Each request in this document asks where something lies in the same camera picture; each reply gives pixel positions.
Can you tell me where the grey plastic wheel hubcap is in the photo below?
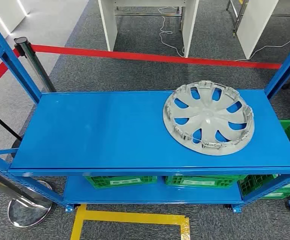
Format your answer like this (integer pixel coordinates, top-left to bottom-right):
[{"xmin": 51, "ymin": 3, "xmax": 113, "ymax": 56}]
[{"xmin": 162, "ymin": 80, "xmax": 255, "ymax": 157}]

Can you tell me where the blue metal shelf rack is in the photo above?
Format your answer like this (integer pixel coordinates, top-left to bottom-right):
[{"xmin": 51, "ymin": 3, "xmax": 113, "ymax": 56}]
[{"xmin": 0, "ymin": 11, "xmax": 290, "ymax": 214}]

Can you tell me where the dark round stanchion base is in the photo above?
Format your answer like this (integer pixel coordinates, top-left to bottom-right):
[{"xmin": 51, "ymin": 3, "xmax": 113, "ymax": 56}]
[{"xmin": 11, "ymin": 138, "xmax": 23, "ymax": 159}]

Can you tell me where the white desk panel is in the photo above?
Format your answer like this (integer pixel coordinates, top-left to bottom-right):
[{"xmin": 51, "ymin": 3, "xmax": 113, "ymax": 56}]
[{"xmin": 236, "ymin": 0, "xmax": 290, "ymax": 61}]

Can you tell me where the chrome stanchion with round base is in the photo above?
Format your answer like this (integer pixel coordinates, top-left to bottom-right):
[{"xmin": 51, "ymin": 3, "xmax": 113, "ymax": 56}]
[{"xmin": 0, "ymin": 164, "xmax": 54, "ymax": 229}]

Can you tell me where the black barrier belt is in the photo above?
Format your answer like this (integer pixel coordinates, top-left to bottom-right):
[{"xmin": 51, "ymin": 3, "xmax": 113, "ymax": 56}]
[{"xmin": 0, "ymin": 105, "xmax": 23, "ymax": 142}]

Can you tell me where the white plinth with light strip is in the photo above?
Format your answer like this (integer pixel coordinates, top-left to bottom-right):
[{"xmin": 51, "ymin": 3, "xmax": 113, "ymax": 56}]
[{"xmin": 0, "ymin": 0, "xmax": 32, "ymax": 36}]

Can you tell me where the white floor cable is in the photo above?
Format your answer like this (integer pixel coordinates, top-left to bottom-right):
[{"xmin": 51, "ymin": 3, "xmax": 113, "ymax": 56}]
[
  {"xmin": 157, "ymin": 5, "xmax": 186, "ymax": 59},
  {"xmin": 235, "ymin": 38, "xmax": 290, "ymax": 63}
]

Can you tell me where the white desk with metal rail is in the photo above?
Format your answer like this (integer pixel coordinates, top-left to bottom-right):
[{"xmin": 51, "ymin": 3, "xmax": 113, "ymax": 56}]
[{"xmin": 97, "ymin": 0, "xmax": 200, "ymax": 59}]

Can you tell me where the chrome stanchion post black cap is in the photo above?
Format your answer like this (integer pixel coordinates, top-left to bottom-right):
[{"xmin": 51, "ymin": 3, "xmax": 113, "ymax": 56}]
[{"xmin": 14, "ymin": 36, "xmax": 57, "ymax": 93}]

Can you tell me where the metal frame leg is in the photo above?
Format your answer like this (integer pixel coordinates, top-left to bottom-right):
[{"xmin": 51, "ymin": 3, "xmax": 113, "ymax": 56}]
[{"xmin": 226, "ymin": 0, "xmax": 248, "ymax": 37}]

